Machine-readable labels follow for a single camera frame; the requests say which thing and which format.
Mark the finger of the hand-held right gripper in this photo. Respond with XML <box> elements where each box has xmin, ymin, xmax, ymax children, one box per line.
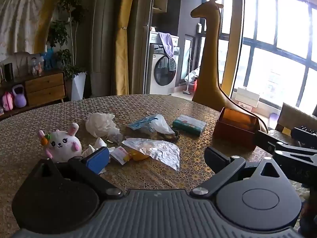
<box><xmin>254</xmin><ymin>130</ymin><xmax>317</xmax><ymax>182</ymax></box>
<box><xmin>291</xmin><ymin>127</ymin><xmax>317</xmax><ymax>141</ymax></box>

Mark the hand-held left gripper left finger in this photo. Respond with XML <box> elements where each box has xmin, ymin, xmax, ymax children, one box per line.
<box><xmin>35</xmin><ymin>147</ymin><xmax>123</xmax><ymax>199</ymax></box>

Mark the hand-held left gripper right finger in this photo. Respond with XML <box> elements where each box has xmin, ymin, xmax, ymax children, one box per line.
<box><xmin>189</xmin><ymin>146</ymin><xmax>289</xmax><ymax>199</ymax></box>

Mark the small white packet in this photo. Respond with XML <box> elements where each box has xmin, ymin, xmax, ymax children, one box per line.
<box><xmin>109</xmin><ymin>146</ymin><xmax>130</xmax><ymax>165</ymax></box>

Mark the brown rectangular box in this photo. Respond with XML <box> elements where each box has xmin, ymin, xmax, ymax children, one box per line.
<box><xmin>212</xmin><ymin>107</ymin><xmax>261</xmax><ymax>151</ymax></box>

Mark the white mesh cloth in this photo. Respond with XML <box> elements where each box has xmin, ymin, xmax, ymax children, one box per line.
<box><xmin>85</xmin><ymin>112</ymin><xmax>121</xmax><ymax>138</ymax></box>

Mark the orange rubber duck toy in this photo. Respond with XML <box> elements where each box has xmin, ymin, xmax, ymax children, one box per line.
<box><xmin>126</xmin><ymin>149</ymin><xmax>150</xmax><ymax>161</ymax></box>

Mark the clear plastic bag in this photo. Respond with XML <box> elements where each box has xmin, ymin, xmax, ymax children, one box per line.
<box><xmin>127</xmin><ymin>114</ymin><xmax>175</xmax><ymax>136</ymax></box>

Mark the upholstered chair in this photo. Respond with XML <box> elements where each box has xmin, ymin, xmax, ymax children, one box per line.
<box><xmin>274</xmin><ymin>102</ymin><xmax>317</xmax><ymax>135</ymax></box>

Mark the white bunny plush toy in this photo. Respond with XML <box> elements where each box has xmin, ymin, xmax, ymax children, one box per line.
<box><xmin>38</xmin><ymin>122</ymin><xmax>83</xmax><ymax>163</ymax></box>

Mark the teal tissue pack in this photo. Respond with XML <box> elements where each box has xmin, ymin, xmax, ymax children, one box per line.
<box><xmin>172</xmin><ymin>114</ymin><xmax>207</xmax><ymax>136</ymax></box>

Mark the white radiator heater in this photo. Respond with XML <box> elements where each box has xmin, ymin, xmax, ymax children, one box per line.
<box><xmin>234</xmin><ymin>87</ymin><xmax>261</xmax><ymax>108</ymax></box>

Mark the crinkled silver plastic bag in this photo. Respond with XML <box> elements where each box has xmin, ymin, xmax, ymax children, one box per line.
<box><xmin>121</xmin><ymin>137</ymin><xmax>181</xmax><ymax>172</ymax></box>

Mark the tan giraffe statue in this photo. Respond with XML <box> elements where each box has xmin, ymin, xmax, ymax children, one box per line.
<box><xmin>190</xmin><ymin>0</ymin><xmax>269</xmax><ymax>132</ymax></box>

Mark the mop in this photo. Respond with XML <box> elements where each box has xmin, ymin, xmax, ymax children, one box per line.
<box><xmin>183</xmin><ymin>40</ymin><xmax>193</xmax><ymax>95</ymax></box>

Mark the wooden cabinet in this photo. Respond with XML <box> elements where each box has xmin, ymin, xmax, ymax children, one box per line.
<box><xmin>0</xmin><ymin>69</ymin><xmax>67</xmax><ymax>117</ymax></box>

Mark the white washing machine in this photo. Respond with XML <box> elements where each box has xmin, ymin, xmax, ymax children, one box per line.
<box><xmin>146</xmin><ymin>32</ymin><xmax>180</xmax><ymax>95</ymax></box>

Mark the purple kettlebell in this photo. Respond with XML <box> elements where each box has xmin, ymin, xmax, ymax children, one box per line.
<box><xmin>11</xmin><ymin>84</ymin><xmax>27</xmax><ymax>108</ymax></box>

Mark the pink toy case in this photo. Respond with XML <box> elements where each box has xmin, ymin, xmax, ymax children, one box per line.
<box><xmin>2</xmin><ymin>92</ymin><xmax>14</xmax><ymax>111</ymax></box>

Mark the yellow curtain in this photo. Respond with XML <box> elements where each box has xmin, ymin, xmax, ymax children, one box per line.
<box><xmin>115</xmin><ymin>0</ymin><xmax>137</xmax><ymax>96</ymax></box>

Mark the blue bottle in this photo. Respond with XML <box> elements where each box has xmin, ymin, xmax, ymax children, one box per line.
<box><xmin>43</xmin><ymin>47</ymin><xmax>55</xmax><ymax>70</ymax></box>

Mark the black speaker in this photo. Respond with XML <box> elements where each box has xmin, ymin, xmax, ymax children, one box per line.
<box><xmin>4</xmin><ymin>63</ymin><xmax>14</xmax><ymax>81</ymax></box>

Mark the purple cloth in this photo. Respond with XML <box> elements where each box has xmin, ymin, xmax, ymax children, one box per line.
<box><xmin>158</xmin><ymin>32</ymin><xmax>175</xmax><ymax>58</ymax></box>

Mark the green potted plant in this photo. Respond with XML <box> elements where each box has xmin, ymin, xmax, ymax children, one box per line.
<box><xmin>48</xmin><ymin>0</ymin><xmax>88</xmax><ymax>78</ymax></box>

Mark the white lace cloth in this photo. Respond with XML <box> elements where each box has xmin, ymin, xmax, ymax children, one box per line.
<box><xmin>0</xmin><ymin>0</ymin><xmax>45</xmax><ymax>55</ymax></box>

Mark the small picture frame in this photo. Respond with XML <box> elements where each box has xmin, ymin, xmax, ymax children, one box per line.
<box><xmin>27</xmin><ymin>55</ymin><xmax>45</xmax><ymax>76</ymax></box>

